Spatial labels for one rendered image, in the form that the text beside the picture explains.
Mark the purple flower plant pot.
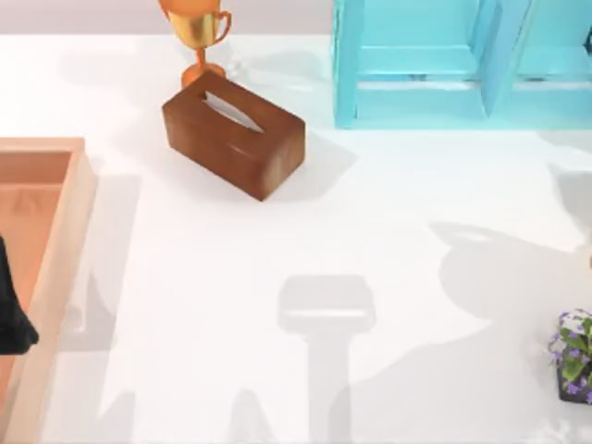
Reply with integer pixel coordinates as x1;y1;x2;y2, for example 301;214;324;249
547;308;592;405

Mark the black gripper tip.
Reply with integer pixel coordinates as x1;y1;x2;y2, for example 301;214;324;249
0;236;40;356

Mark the gold and orange trophy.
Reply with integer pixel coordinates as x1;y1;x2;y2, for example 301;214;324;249
158;0;232;89

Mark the light blue rack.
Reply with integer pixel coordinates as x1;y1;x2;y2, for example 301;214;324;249
331;0;592;131

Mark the brown wooden tissue box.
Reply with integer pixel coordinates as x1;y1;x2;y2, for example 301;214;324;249
161;69;307;203

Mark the white tissue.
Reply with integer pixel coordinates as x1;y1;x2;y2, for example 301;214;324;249
204;91;265;134

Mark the shallow salmon-coloured box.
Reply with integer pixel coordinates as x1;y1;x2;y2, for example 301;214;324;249
0;137;99;444

